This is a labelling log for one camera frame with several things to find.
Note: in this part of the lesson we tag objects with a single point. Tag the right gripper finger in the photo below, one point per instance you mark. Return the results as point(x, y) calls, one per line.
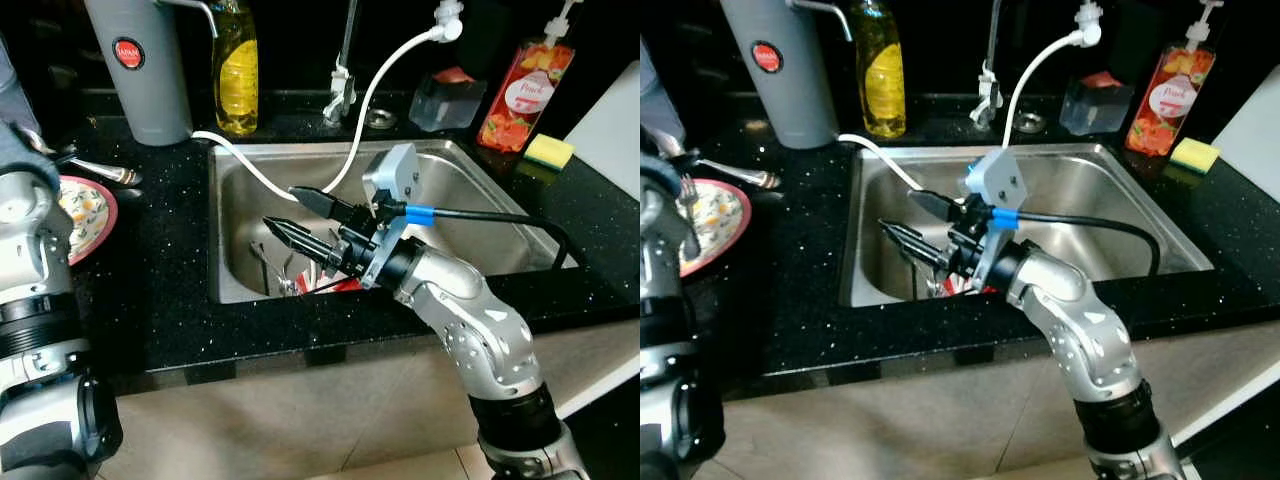
point(915, 241)
point(320, 202)
point(937, 206)
point(300, 240)

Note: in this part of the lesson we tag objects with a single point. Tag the floral plate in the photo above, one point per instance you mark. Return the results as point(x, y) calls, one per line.
point(720, 220)
point(88, 215)

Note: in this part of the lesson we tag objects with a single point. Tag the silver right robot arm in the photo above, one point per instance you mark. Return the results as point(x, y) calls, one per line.
point(480, 330)
point(1080, 320)

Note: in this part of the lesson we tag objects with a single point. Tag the metal faucet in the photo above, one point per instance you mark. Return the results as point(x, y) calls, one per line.
point(342, 85)
point(988, 88)

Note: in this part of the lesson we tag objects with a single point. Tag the stainless steel sink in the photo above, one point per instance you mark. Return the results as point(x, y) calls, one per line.
point(1100, 180)
point(470, 180)

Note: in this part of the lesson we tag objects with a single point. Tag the yellow liquid bottle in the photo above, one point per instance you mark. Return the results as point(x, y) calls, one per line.
point(236, 85)
point(882, 85)

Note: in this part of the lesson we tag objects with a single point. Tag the clear plastic box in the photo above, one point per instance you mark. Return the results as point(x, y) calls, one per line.
point(448, 100)
point(1097, 103)

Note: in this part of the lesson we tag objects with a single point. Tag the beige cabinet front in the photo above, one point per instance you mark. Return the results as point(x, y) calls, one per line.
point(900, 420)
point(300, 410)

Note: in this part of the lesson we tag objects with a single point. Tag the grey thermos jug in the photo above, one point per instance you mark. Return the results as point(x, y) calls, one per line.
point(140, 90)
point(780, 95)

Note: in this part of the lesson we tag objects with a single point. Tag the yellow sponge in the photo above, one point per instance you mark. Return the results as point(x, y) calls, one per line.
point(549, 152)
point(1195, 156)

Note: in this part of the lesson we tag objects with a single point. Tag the peach soap pump bottle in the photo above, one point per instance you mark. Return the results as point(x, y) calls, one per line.
point(1172, 100)
point(525, 95)

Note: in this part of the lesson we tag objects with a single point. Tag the metal fork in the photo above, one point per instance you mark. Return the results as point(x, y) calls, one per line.
point(690, 188)

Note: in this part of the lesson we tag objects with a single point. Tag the white panel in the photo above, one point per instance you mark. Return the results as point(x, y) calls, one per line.
point(610, 130)
point(1250, 135)

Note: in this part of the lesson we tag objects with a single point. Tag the grey translucent container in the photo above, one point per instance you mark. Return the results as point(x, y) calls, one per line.
point(15, 95)
point(660, 100)

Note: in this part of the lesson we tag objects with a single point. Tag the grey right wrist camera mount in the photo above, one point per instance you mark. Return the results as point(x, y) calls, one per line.
point(1000, 180)
point(395, 175)

